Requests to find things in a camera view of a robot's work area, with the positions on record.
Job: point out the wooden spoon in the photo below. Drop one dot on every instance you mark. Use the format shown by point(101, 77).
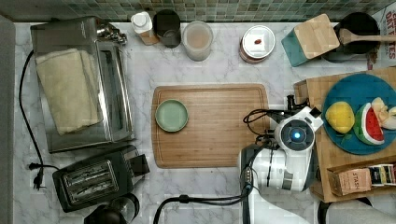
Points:
point(347, 37)

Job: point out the black two-slot toaster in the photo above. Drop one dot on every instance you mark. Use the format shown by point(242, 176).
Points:
point(100, 178)

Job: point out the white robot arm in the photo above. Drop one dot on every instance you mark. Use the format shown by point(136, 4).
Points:
point(288, 164)

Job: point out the wooden cutting board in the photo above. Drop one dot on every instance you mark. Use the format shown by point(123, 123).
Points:
point(215, 131)

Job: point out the black coffee grinder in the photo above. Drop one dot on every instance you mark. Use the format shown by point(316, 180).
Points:
point(121, 210)

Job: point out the stainless steel toaster oven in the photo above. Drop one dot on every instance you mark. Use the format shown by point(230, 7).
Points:
point(103, 41)

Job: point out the black pan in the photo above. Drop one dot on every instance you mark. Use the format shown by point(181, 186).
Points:
point(358, 23)

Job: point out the teal box with wooden lid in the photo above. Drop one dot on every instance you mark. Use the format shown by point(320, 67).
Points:
point(310, 39)

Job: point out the white lidded bottle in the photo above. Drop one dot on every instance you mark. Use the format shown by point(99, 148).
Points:
point(143, 26)

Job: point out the yellow toy lemon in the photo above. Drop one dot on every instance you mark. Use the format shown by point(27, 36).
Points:
point(340, 116)

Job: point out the blue round plate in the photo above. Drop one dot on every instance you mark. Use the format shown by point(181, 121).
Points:
point(357, 90)

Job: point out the dark glass jar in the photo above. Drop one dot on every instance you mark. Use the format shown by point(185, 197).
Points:
point(166, 25)

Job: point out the striped tea packets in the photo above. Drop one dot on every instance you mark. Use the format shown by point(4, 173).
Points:
point(382, 175)

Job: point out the cream toy garlic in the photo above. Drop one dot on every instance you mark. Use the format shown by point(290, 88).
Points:
point(385, 116)

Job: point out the toy watermelon slice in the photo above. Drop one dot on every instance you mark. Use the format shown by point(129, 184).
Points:
point(367, 127)

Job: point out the small green plate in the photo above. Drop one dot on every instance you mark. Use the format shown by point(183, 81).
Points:
point(171, 115)

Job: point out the white lidded round container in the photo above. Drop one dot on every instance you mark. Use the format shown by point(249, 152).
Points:
point(256, 44)

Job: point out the frosted plastic cup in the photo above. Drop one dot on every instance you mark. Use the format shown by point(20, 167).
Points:
point(197, 38)

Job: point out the oats package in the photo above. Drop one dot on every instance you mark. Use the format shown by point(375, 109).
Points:
point(384, 55)

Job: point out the wooden drawer unit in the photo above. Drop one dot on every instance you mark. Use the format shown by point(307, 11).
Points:
point(331, 158)

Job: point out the beige folded cloth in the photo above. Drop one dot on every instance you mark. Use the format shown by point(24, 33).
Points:
point(70, 82)

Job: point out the stash tea box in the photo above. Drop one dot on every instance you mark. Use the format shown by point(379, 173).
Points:
point(351, 181)

